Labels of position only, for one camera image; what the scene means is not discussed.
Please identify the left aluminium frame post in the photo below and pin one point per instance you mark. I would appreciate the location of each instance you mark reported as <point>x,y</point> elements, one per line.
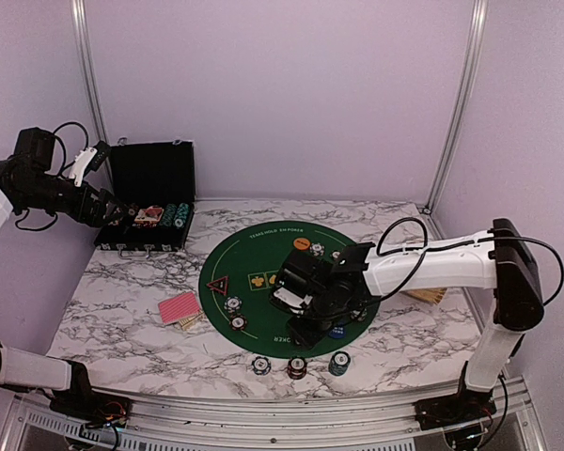
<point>83,45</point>

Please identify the woven bamboo tray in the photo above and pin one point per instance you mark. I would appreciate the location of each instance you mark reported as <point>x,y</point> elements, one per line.
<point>431,296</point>

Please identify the green chip row in case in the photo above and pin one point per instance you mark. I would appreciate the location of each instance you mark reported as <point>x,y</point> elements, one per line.
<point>169,214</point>

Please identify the black red triangle dealer button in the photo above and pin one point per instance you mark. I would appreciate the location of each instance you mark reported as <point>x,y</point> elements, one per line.
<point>219,285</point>

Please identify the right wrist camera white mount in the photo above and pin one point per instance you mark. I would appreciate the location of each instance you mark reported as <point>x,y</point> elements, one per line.
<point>301,279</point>

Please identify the aluminium frame post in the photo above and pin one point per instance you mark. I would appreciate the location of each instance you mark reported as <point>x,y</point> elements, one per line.
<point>83,45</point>
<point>465,89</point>

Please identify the round green poker mat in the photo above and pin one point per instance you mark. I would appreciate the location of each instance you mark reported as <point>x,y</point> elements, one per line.
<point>251,258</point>

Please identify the card decks in case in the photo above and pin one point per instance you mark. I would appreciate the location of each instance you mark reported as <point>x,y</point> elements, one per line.
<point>149,217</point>

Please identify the teal black chip stack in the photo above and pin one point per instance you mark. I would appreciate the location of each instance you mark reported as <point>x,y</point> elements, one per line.
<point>339,363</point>

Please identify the brown black chip stack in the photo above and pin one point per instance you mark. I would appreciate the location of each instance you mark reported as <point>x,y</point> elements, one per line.
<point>296,368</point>

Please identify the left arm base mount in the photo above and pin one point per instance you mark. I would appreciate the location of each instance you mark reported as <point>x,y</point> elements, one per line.
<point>99,410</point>

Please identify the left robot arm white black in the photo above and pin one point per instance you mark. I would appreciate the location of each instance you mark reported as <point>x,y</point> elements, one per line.
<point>39,273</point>

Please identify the black poker chip case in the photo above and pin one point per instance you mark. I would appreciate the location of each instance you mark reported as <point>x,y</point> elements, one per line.
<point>149,175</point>

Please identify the red backed card deck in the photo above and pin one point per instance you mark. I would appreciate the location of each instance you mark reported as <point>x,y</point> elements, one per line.
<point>182,308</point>

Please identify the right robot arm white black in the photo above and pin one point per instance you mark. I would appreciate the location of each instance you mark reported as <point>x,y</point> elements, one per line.
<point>497,259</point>

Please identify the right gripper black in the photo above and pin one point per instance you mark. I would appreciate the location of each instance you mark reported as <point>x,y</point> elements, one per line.
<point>308,339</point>

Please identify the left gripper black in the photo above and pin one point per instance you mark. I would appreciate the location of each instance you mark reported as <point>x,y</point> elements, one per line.
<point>93,217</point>

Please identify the front aluminium rail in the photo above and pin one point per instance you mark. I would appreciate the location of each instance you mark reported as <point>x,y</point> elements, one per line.
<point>384,421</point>

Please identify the orange big blind button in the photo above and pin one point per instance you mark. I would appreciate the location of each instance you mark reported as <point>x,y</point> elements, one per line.
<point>302,244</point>

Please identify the blue white chip stack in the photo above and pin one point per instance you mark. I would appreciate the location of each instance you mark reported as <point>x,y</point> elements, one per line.
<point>261,365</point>

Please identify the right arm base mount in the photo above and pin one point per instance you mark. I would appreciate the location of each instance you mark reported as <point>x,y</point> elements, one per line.
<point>439,412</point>

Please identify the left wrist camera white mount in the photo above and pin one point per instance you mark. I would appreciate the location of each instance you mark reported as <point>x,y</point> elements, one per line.
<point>88,160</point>

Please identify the teal chip row in case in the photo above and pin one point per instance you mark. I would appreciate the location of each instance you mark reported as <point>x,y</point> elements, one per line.
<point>181,215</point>

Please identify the right aluminium frame post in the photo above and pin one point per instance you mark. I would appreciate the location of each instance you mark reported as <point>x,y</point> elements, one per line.
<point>465,89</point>

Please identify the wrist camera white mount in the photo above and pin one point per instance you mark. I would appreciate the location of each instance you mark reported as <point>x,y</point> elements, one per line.
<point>88,160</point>
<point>301,279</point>

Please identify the blue small blind button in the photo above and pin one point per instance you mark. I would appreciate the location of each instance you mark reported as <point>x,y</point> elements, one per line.
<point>338,332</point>

